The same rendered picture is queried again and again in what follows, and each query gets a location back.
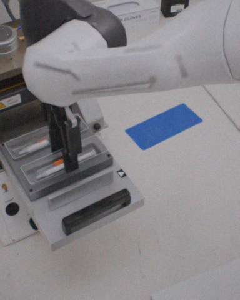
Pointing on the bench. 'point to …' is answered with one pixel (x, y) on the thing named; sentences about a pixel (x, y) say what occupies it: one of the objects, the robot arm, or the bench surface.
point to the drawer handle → (112, 201)
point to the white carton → (133, 10)
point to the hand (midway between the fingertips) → (64, 150)
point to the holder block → (54, 184)
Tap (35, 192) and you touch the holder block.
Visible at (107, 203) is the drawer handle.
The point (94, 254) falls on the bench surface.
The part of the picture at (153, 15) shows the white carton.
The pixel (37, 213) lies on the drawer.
